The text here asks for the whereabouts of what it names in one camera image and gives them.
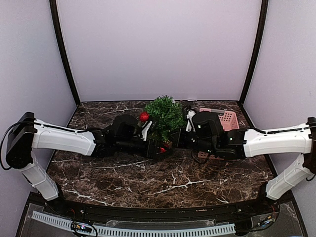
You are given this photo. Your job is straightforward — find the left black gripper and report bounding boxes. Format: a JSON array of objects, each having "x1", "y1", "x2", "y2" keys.
[{"x1": 117, "y1": 137, "x2": 170, "y2": 160}]

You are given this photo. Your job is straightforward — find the small green christmas tree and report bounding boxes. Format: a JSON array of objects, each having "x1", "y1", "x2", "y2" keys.
[{"x1": 144, "y1": 95, "x2": 186, "y2": 143}]

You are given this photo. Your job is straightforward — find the pink plastic basket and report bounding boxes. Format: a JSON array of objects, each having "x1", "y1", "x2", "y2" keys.
[{"x1": 199, "y1": 108, "x2": 239, "y2": 131}]

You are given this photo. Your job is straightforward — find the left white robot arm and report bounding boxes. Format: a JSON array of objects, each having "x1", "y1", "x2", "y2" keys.
[{"x1": 0, "y1": 112, "x2": 168, "y2": 215}]

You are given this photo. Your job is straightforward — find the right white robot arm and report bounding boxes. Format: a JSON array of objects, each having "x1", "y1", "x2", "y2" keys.
[{"x1": 171, "y1": 111, "x2": 316, "y2": 214}]

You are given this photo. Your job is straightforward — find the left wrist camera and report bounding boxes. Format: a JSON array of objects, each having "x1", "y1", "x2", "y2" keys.
[{"x1": 141, "y1": 120, "x2": 155, "y2": 142}]

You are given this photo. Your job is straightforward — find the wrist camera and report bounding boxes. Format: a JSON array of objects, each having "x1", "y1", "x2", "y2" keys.
[
  {"x1": 141, "y1": 120, "x2": 155, "y2": 142},
  {"x1": 184, "y1": 109, "x2": 196, "y2": 132}
]

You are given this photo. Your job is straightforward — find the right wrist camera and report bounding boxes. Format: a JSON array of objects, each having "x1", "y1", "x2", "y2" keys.
[{"x1": 184, "y1": 109, "x2": 196, "y2": 132}]

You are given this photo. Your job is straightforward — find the white perforated cable duct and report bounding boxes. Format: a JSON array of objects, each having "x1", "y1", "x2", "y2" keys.
[{"x1": 31, "y1": 211, "x2": 237, "y2": 237}]

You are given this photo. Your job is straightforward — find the right black frame pole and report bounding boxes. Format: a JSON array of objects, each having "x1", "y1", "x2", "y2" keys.
[{"x1": 238, "y1": 0, "x2": 269, "y2": 106}]

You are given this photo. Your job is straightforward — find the black frame pole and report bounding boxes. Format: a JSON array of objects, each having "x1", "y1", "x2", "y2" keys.
[
  {"x1": 238, "y1": 0, "x2": 269, "y2": 106},
  {"x1": 49, "y1": 0, "x2": 81, "y2": 107}
]

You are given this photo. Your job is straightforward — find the left black frame pole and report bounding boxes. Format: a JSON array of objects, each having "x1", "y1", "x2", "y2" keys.
[{"x1": 49, "y1": 0, "x2": 81, "y2": 107}]

